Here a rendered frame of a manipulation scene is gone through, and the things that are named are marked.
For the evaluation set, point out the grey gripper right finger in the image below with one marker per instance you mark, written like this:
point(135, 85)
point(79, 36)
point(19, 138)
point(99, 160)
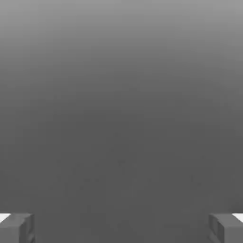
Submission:
point(227, 230)

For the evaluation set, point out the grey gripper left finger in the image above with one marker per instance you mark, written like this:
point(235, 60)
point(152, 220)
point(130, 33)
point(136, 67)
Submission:
point(13, 229)

